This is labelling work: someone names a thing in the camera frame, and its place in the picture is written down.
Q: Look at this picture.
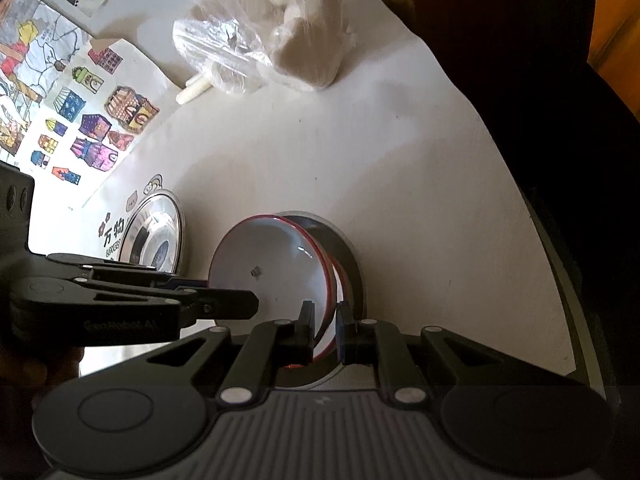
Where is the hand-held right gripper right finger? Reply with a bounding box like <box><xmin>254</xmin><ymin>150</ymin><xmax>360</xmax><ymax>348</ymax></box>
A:
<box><xmin>336</xmin><ymin>302</ymin><xmax>507</xmax><ymax>405</ymax></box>

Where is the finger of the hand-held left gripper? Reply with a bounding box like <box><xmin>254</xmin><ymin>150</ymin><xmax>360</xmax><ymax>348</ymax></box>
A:
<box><xmin>47</xmin><ymin>252</ymin><xmax>212</xmax><ymax>292</ymax></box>
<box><xmin>17</xmin><ymin>275</ymin><xmax>261</xmax><ymax>322</ymax></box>

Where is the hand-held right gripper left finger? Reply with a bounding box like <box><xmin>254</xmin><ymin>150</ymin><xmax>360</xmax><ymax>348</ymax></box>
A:
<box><xmin>144</xmin><ymin>300</ymin><xmax>317</xmax><ymax>407</ymax></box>

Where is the white red-rimmed plate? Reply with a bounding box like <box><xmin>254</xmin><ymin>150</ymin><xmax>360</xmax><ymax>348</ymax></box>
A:
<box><xmin>282</xmin><ymin>216</ymin><xmax>347</xmax><ymax>311</ymax></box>
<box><xmin>206</xmin><ymin>214</ymin><xmax>335</xmax><ymax>362</ymax></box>

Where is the large stainless steel plate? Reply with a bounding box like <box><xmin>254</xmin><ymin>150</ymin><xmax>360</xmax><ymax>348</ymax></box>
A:
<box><xmin>119</xmin><ymin>192</ymin><xmax>187</xmax><ymax>277</ymax></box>

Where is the small stainless steel bowl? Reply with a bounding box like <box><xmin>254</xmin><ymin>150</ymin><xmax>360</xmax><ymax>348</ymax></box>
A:
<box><xmin>272</xmin><ymin>210</ymin><xmax>369</xmax><ymax>392</ymax></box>

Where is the cream plush toy in plastic bag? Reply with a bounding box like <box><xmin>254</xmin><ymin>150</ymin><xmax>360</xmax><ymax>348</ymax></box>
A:
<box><xmin>171</xmin><ymin>0</ymin><xmax>358</xmax><ymax>105</ymax></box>

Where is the orange panel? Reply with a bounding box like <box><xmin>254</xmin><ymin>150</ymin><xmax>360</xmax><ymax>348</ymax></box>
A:
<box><xmin>586</xmin><ymin>0</ymin><xmax>640</xmax><ymax>83</ymax></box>

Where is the colourful houses wall poster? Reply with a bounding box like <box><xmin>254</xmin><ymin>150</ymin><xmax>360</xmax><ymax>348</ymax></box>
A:
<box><xmin>27</xmin><ymin>42</ymin><xmax>162</xmax><ymax>187</ymax></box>

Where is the coloured figures wall drawing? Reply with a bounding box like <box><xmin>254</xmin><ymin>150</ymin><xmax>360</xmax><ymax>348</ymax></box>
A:
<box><xmin>0</xmin><ymin>0</ymin><xmax>96</xmax><ymax>171</ymax></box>

